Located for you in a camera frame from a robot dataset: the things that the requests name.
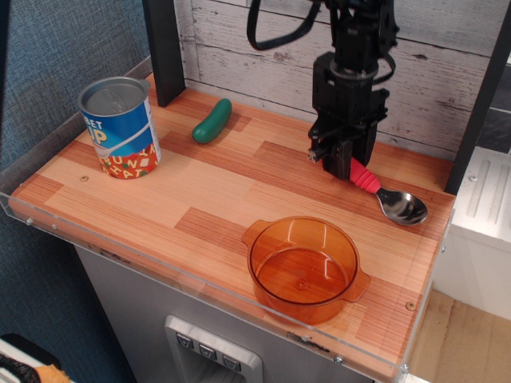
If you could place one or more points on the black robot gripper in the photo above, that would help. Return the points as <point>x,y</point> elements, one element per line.
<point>348,113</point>

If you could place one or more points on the red handled metal spoon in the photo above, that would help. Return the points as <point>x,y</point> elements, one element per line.
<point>400,207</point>

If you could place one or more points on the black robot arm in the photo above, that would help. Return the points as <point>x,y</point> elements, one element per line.
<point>363,33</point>

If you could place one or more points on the clear acrylic table guard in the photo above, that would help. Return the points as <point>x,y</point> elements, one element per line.
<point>185,221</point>

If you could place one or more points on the orange transparent plastic pot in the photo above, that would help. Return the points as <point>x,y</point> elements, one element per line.
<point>303,267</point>

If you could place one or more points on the green toy pickle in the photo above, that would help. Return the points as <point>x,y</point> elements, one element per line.
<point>214,123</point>

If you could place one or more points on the white toy sink unit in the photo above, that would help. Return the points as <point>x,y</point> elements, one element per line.
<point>473,266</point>

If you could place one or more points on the blue soup can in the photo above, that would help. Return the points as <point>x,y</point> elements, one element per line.
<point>119,120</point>

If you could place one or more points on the silver dispenser button panel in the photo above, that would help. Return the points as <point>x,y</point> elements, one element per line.
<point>202,356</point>

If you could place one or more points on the grey toy fridge cabinet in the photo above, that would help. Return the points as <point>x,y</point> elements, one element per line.
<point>137,305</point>

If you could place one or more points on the black and orange object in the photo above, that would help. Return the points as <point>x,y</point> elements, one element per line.
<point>24,361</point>

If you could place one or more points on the dark right frame post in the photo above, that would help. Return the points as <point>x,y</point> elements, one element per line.
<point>481,106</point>

